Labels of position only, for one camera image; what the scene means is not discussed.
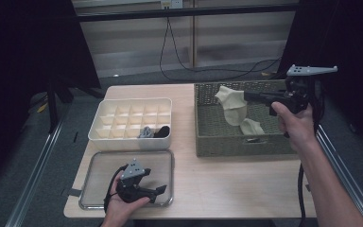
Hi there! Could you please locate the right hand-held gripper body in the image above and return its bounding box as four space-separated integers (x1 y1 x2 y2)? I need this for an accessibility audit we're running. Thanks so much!
276 63 339 116

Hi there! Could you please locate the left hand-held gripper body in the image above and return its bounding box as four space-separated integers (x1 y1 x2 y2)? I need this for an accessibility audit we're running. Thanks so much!
115 157 158 204

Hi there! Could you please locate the beige sock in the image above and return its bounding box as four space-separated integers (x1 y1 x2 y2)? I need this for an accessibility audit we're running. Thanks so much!
239 117 267 136
215 85 249 128

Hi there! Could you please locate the white compartment storage box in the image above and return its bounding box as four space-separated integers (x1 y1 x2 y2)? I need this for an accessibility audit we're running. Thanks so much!
88 96 174 151

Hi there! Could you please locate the clear plastic lid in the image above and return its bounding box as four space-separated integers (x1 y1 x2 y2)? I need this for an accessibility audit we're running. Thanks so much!
78 148 175 211

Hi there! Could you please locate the black sock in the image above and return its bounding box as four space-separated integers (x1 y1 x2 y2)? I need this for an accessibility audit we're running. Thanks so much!
152 125 171 139

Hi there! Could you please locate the green woven basket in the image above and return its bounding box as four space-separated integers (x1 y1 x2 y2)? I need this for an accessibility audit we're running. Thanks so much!
194 79 301 158

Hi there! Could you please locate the person's right hand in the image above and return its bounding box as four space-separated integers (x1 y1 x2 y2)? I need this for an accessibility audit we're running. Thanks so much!
269 100 318 153

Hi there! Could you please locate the person's left hand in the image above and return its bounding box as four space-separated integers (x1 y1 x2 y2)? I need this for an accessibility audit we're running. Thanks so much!
104 170 151 222

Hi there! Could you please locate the grey tape piece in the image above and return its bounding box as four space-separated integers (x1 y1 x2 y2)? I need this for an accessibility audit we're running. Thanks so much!
60 187 83 198

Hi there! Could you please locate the black curtain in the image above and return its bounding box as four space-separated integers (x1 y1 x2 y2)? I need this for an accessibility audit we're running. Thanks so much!
277 0 363 159
0 0 102 193

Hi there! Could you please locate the black horizontal bar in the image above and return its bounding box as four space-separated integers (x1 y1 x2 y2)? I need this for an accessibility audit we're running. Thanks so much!
75 4 301 23

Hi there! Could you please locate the black floor cable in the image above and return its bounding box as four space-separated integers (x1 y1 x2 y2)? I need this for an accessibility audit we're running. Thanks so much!
159 17 283 82
167 17 283 74

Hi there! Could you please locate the right hand-held gripper cable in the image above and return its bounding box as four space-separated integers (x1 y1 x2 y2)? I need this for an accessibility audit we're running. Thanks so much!
297 77 326 227

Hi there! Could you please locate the white wall socket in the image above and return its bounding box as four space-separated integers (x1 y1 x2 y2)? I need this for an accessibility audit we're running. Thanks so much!
160 0 183 9

